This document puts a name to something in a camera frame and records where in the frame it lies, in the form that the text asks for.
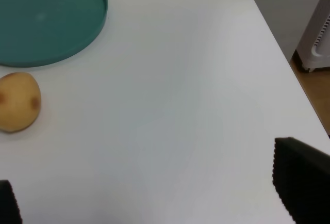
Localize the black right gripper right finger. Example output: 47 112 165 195
272 137 329 223

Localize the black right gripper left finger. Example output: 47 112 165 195
0 180 22 224

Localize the tan potato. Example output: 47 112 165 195
1 72 41 133

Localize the white appliance on floor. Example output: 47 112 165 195
296 0 329 72

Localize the teal round plastic tray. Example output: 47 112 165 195
1 0 108 68

